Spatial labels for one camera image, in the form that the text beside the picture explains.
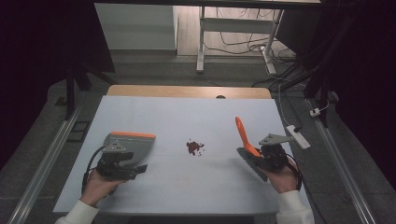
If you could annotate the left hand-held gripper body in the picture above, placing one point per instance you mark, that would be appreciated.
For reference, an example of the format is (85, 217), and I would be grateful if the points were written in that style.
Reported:
(113, 169)

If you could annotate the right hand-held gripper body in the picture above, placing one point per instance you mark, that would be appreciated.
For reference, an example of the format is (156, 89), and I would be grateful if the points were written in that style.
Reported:
(275, 157)

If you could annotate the grey dustpan with orange edge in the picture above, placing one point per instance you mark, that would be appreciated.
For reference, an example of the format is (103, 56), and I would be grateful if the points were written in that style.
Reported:
(140, 146)

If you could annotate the orange brush with grey bristles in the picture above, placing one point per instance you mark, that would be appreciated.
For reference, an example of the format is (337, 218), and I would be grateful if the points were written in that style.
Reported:
(244, 137)

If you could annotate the pile of red crumbs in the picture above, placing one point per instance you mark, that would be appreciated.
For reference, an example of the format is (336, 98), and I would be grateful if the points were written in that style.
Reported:
(193, 146)

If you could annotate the person's left hand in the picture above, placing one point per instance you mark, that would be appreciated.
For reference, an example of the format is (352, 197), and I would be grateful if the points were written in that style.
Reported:
(98, 188)

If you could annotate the person's right hand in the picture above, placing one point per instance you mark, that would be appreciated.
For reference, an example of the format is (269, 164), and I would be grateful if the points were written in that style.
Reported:
(285, 180)

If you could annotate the white power strip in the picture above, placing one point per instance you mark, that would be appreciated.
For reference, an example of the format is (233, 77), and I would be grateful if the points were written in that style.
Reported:
(299, 137)

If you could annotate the white table sheet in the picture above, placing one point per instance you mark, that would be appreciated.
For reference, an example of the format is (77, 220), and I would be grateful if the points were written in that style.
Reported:
(193, 186)

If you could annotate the small white adapter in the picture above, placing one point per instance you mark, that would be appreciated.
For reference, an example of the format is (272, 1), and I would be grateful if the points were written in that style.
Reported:
(315, 112)

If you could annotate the black stand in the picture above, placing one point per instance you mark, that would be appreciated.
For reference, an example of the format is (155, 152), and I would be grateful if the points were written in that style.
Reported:
(317, 84)
(71, 90)

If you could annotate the wooden table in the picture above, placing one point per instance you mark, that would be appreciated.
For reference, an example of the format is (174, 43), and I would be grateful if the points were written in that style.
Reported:
(186, 91)

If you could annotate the white cabinet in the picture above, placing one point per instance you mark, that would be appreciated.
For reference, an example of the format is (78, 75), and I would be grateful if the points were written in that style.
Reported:
(137, 28)

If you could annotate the aluminium rail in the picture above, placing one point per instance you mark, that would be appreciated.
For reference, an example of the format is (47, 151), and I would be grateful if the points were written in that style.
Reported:
(43, 168)
(342, 168)

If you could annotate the white desk frame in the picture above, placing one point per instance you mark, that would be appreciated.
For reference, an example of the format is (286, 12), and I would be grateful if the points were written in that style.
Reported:
(236, 25)

